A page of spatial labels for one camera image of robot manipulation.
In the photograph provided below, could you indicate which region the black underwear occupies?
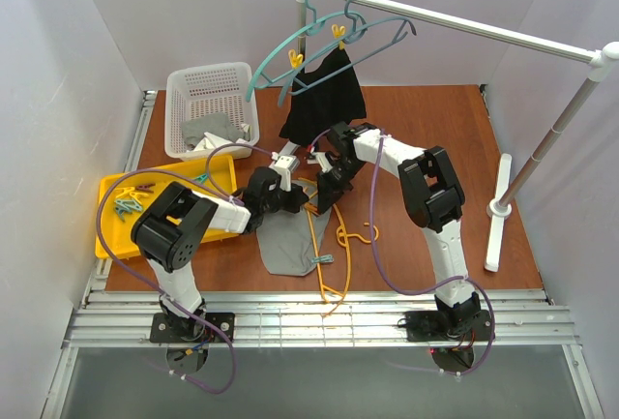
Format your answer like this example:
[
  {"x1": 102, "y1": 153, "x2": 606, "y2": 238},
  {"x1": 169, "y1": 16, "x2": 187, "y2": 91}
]
[{"x1": 279, "y1": 68, "x2": 367, "y2": 146}]

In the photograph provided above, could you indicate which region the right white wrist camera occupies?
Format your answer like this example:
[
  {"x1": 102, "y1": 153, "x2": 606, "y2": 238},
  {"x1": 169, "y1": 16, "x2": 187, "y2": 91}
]
[{"x1": 306, "y1": 145, "x2": 333, "y2": 173}]

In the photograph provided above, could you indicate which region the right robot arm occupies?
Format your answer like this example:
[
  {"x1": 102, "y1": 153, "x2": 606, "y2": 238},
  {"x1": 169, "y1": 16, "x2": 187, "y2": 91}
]
[{"x1": 309, "y1": 122, "x2": 481, "y2": 330}]

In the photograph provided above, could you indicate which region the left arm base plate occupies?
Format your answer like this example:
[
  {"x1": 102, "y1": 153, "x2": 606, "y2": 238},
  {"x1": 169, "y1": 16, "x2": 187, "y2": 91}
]
[{"x1": 149, "y1": 311, "x2": 236, "y2": 344}]

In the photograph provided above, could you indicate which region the yellow clothespin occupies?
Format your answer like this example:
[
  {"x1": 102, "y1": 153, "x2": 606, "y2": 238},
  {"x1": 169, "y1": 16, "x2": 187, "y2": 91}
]
[
  {"x1": 288, "y1": 49, "x2": 305, "y2": 70},
  {"x1": 331, "y1": 24, "x2": 346, "y2": 50}
]

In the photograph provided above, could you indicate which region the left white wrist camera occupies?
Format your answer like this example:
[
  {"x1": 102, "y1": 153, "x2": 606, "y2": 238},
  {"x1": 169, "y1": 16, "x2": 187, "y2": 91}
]
[{"x1": 269, "y1": 152, "x2": 300, "y2": 192}]

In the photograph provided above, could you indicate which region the grey underwear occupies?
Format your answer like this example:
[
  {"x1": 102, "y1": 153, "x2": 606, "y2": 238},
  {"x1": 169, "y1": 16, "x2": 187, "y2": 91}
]
[{"x1": 256, "y1": 211, "x2": 316, "y2": 277}]

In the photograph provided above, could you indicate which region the teal hanger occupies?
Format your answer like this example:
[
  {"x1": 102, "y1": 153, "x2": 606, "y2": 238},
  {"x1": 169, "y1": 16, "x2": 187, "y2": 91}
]
[{"x1": 246, "y1": 0, "x2": 368, "y2": 104}]

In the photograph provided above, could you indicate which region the teal clothespin left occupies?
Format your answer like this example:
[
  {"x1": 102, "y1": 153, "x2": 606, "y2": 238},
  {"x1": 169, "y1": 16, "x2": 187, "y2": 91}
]
[{"x1": 113, "y1": 187, "x2": 148, "y2": 222}]

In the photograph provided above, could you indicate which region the yellow clothespin left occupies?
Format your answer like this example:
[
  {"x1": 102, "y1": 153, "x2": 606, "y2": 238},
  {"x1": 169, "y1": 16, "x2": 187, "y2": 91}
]
[{"x1": 288, "y1": 49, "x2": 305, "y2": 70}]

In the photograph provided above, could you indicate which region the grey-blue hanger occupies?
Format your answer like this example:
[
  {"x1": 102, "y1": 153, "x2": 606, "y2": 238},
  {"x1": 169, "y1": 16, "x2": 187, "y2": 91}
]
[{"x1": 251, "y1": 0, "x2": 417, "y2": 106}]

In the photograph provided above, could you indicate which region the teal clothespin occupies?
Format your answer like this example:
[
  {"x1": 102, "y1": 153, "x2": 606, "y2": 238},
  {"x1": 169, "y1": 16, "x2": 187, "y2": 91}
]
[
  {"x1": 113, "y1": 187, "x2": 148, "y2": 222},
  {"x1": 193, "y1": 173, "x2": 209, "y2": 184}
]

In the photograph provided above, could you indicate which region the yellow hanger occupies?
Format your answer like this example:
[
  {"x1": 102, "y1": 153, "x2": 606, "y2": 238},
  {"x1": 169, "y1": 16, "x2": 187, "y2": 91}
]
[{"x1": 304, "y1": 205, "x2": 380, "y2": 318}]

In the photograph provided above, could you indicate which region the purple clothespin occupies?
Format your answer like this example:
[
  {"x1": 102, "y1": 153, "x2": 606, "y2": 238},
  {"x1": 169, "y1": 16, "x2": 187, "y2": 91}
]
[{"x1": 134, "y1": 183, "x2": 154, "y2": 194}]

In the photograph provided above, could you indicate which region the white cloth in basket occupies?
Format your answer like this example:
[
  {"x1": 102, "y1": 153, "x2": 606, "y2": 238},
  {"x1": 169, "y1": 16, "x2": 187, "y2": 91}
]
[{"x1": 192, "y1": 124, "x2": 251, "y2": 152}]

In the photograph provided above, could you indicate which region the white laundry basket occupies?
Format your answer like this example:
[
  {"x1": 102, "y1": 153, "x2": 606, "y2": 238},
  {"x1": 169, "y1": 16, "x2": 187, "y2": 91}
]
[{"x1": 164, "y1": 62, "x2": 260, "y2": 161}]

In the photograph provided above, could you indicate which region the yellow tray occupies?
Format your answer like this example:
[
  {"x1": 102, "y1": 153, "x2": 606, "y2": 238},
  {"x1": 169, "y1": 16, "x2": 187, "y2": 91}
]
[{"x1": 95, "y1": 155, "x2": 237, "y2": 259}]

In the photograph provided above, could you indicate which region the white clothes rack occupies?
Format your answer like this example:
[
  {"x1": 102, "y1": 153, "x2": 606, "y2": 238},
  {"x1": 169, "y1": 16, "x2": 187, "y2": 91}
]
[{"x1": 260, "y1": 0, "x2": 619, "y2": 273}]

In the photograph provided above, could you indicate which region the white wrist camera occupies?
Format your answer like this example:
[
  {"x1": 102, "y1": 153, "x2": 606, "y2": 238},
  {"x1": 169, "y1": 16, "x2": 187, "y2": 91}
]
[
  {"x1": 306, "y1": 145, "x2": 333, "y2": 173},
  {"x1": 269, "y1": 152, "x2": 300, "y2": 192}
]

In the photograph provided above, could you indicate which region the dark grey cloth in basket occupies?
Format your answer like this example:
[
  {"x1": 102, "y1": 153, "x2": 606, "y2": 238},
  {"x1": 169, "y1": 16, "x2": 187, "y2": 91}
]
[{"x1": 181, "y1": 112, "x2": 242, "y2": 148}]

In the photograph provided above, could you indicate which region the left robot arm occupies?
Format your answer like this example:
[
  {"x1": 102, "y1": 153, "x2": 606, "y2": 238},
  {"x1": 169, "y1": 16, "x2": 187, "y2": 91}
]
[{"x1": 131, "y1": 166, "x2": 310, "y2": 341}]

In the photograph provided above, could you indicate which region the yellow clothespin right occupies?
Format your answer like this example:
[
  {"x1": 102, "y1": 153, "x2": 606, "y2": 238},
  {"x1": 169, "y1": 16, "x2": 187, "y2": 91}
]
[{"x1": 331, "y1": 24, "x2": 346, "y2": 50}]

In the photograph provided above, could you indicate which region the light blue clothespin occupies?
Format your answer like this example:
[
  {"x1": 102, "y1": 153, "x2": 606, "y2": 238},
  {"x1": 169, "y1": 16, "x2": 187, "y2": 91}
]
[{"x1": 311, "y1": 254, "x2": 335, "y2": 265}]

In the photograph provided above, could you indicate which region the aluminium rail frame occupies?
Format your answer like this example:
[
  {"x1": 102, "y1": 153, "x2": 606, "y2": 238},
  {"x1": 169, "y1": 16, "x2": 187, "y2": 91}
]
[{"x1": 41, "y1": 89, "x2": 605, "y2": 419}]

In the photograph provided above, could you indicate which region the orange clothespin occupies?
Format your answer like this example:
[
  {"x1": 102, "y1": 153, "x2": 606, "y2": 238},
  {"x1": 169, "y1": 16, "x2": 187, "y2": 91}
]
[{"x1": 305, "y1": 191, "x2": 318, "y2": 215}]

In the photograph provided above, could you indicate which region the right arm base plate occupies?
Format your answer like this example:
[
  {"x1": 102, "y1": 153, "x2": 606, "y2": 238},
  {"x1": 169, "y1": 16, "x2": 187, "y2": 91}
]
[{"x1": 398, "y1": 310, "x2": 491, "y2": 343}]

